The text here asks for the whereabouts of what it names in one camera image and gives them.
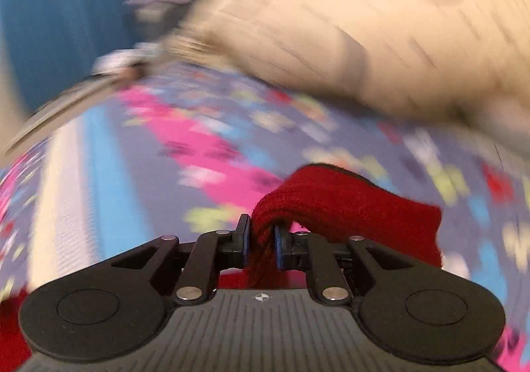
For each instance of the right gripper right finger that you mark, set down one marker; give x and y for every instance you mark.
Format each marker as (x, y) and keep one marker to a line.
(312, 254)

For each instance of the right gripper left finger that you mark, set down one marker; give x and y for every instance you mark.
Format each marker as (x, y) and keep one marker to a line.
(202, 262)

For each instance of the red knit sweater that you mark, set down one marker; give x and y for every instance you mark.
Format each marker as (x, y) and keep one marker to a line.
(113, 306)

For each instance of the colourful floral striped blanket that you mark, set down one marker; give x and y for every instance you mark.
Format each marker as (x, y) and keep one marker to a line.
(189, 150)

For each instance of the cream star moon duvet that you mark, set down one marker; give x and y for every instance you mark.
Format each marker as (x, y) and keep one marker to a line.
(409, 59)

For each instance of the blue window curtain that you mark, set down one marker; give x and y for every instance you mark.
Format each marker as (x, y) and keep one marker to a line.
(52, 44)

